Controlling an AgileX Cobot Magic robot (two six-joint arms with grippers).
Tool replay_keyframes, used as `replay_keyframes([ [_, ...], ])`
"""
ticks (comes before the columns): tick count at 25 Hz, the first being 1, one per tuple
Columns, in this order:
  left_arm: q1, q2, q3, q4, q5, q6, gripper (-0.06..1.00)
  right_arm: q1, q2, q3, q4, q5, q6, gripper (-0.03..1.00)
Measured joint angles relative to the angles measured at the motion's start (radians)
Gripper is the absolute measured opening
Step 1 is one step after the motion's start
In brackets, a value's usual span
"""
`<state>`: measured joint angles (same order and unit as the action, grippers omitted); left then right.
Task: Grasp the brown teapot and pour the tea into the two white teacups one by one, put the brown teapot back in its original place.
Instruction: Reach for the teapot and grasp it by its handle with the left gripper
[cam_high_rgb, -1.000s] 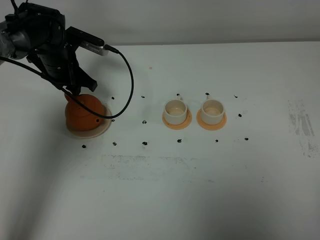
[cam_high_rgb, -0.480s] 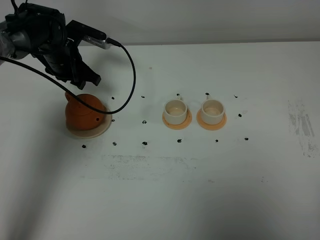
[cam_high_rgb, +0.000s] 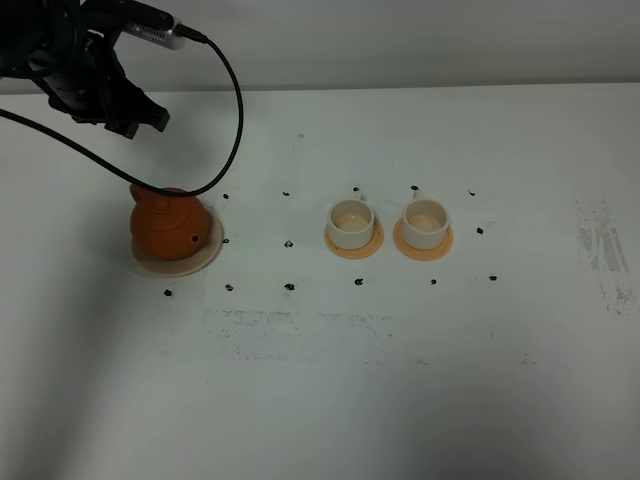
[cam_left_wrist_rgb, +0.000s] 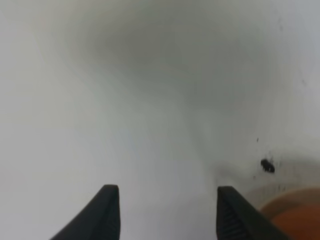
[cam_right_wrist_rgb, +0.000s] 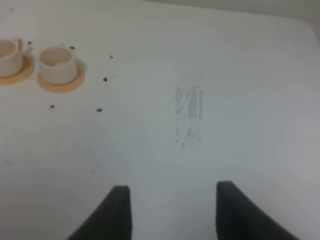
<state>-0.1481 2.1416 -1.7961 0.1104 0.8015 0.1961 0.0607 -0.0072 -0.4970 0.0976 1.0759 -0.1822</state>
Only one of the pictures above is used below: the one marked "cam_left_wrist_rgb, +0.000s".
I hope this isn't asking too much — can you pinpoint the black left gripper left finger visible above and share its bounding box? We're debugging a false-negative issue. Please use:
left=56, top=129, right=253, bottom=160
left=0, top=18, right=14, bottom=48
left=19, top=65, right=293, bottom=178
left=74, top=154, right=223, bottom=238
left=52, top=184, right=121, bottom=240

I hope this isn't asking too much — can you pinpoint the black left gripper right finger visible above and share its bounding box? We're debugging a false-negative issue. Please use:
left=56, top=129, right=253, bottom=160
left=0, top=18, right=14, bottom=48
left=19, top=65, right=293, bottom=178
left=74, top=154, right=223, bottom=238
left=216, top=186, right=289, bottom=240

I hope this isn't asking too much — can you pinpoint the brown clay teapot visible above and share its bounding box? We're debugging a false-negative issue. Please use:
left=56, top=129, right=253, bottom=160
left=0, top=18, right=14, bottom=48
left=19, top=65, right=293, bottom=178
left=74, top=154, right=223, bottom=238
left=260, top=187, right=320, bottom=240

